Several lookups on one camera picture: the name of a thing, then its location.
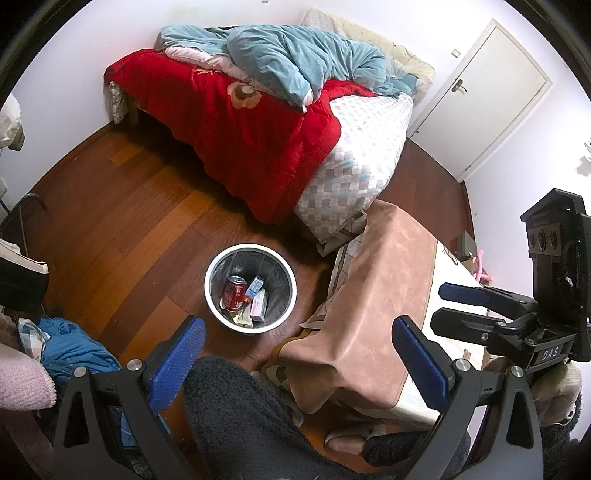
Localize plaid cloth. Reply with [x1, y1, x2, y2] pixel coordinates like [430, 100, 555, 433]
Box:
[18, 320, 45, 357]

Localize teal quilt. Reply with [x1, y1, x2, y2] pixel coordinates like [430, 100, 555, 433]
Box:
[159, 23, 416, 114]

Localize white cloth bundle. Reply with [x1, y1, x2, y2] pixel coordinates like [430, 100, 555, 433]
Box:
[0, 95, 25, 151]

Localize checkered mattress sheet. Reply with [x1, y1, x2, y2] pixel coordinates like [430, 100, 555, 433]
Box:
[293, 92, 414, 243]

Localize black bin liner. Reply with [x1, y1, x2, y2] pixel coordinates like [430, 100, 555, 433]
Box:
[210, 251, 291, 326]

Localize pink fluffy cloth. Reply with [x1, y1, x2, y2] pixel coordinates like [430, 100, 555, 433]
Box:
[0, 344, 57, 410]

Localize beige pillow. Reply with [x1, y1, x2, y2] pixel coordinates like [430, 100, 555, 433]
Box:
[300, 7, 435, 95]

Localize person's dark fleece trousers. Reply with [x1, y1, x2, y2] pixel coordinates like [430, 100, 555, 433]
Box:
[182, 355, 472, 480]

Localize pink toy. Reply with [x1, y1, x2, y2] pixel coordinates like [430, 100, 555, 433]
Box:
[471, 249, 495, 282]

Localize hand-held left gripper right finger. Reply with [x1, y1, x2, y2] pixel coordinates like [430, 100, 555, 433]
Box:
[392, 315, 543, 480]

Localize red drink can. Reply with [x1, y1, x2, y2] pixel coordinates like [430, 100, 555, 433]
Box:
[223, 275, 249, 311]

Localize white round waste bin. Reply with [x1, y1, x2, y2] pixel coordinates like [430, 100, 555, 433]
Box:
[204, 244, 297, 332]

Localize black chair frame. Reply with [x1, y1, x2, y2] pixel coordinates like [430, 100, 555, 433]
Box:
[0, 194, 47, 259]

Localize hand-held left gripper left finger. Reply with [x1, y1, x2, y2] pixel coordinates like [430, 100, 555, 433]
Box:
[52, 315, 206, 480]

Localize beige slipper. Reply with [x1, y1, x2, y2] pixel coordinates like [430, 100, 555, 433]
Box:
[323, 422, 389, 456]

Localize white and pink box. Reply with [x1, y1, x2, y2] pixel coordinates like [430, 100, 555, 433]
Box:
[249, 290, 269, 322]

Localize white door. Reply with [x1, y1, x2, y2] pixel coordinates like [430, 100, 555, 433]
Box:
[406, 18, 552, 183]

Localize red fleece blanket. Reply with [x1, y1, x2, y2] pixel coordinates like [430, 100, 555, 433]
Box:
[105, 50, 382, 225]

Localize black and white bag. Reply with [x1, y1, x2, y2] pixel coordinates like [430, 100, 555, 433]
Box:
[0, 237, 50, 315]

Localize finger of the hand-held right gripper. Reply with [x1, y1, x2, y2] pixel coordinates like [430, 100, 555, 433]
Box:
[430, 307, 536, 356]
[438, 282, 539, 319]

